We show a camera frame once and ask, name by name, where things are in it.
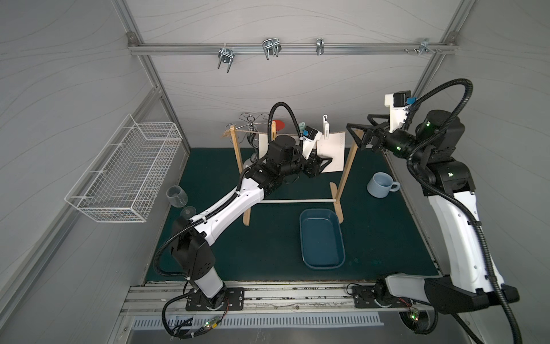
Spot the white postcard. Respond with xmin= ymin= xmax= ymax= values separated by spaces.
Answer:
xmin=317 ymin=132 xmax=346 ymax=173

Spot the white clothespin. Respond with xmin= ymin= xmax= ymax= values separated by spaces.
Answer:
xmin=322 ymin=114 xmax=330 ymax=140

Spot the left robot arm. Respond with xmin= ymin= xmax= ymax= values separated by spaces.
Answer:
xmin=168 ymin=135 xmax=332 ymax=304

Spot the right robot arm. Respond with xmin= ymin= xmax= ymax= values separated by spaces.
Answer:
xmin=346 ymin=110 xmax=500 ymax=314

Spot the light blue mug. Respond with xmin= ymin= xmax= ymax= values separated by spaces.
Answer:
xmin=367 ymin=172 xmax=401 ymax=199

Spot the red plastic wine glass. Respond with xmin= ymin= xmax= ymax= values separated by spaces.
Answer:
xmin=272 ymin=120 xmax=285 ymax=132

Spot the blue plastic tray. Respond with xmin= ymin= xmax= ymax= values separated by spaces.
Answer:
xmin=299 ymin=209 xmax=346 ymax=270

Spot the clear drinking glass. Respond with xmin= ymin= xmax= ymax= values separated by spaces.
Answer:
xmin=166 ymin=186 xmax=188 ymax=208

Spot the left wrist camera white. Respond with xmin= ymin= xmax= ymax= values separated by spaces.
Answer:
xmin=302 ymin=126 xmax=322 ymax=160

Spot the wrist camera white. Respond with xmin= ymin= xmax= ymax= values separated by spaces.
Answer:
xmin=384 ymin=90 xmax=412 ymax=133
xmin=302 ymin=126 xmax=322 ymax=160

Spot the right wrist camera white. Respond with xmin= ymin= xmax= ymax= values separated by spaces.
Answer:
xmin=384 ymin=90 xmax=412 ymax=133

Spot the wooden string rack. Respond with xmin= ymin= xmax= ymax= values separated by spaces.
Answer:
xmin=222 ymin=127 xmax=358 ymax=224

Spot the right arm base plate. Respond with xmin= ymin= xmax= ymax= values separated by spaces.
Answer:
xmin=346 ymin=283 xmax=409 ymax=309

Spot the metal rail with hooks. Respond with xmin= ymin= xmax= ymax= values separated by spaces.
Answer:
xmin=127 ymin=38 xmax=459 ymax=71

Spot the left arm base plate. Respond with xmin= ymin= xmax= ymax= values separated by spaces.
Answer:
xmin=186 ymin=287 xmax=245 ymax=312

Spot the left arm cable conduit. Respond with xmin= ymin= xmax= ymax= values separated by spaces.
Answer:
xmin=152 ymin=102 xmax=304 ymax=278

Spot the white wire basket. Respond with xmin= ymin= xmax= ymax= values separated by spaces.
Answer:
xmin=64 ymin=115 xmax=182 ymax=223

